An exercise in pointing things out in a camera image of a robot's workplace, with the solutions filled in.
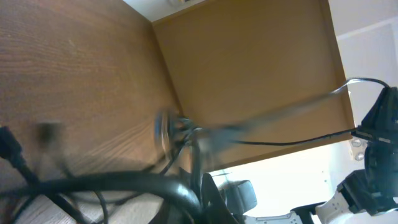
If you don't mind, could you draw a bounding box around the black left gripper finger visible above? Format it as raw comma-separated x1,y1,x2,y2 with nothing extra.
201,173,238,224

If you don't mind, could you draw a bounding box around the black USB cable bundle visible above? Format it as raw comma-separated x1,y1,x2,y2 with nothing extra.
0,77,389,224

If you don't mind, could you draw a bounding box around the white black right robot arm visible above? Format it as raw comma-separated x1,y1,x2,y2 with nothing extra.
239,86,397,224

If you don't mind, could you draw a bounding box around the black left camera cable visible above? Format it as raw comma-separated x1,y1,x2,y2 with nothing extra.
0,171,203,224

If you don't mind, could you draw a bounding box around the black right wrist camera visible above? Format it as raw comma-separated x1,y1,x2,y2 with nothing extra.
220,180,257,215

